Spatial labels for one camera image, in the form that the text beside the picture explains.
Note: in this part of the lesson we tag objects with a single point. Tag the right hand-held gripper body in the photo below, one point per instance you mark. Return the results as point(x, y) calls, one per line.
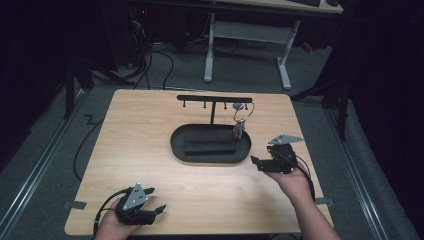
point(282, 156)

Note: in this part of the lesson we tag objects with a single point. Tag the black keyboard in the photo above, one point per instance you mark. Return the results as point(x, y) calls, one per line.
point(305, 2)

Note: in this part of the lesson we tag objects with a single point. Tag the metal floor rail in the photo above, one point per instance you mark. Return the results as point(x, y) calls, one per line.
point(36, 166)
point(358, 176)

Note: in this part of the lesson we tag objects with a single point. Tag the white-legged desk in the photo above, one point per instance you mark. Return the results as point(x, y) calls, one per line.
point(248, 31)

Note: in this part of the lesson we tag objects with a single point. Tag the person's left hand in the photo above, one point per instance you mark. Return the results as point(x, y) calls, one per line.
point(111, 226)

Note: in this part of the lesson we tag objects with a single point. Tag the black key rack with tray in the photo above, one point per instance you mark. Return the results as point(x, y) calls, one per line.
point(210, 156)

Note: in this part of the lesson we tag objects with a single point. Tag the grey tape strip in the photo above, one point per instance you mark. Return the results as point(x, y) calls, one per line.
point(75, 204)
point(325, 201)

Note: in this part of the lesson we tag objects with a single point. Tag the bunch of keys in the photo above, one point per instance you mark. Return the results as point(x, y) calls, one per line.
point(240, 125)

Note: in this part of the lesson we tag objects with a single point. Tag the black computer mouse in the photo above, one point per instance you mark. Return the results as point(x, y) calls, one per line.
point(332, 2)

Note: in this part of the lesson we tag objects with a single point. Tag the black wallet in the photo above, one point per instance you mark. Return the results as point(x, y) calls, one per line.
point(210, 144)

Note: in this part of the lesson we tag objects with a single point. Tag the grey round table cap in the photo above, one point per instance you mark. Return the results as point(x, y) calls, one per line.
point(237, 106)

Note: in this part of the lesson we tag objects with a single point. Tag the person's right hand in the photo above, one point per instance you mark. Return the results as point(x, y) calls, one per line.
point(293, 185)

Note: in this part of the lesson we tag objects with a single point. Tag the black metal stand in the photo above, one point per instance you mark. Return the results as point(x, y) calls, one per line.
point(71, 83)
point(336, 100)

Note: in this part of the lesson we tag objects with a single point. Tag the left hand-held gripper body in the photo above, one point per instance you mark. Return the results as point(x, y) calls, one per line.
point(135, 208)

